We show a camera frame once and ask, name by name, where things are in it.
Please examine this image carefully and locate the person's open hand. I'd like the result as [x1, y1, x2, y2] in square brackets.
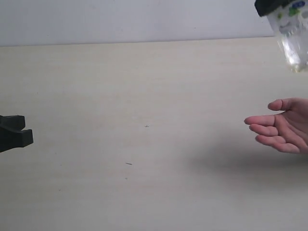
[244, 98, 308, 154]

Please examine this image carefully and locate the blue white label bottle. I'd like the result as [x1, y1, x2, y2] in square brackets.
[267, 0, 308, 72]

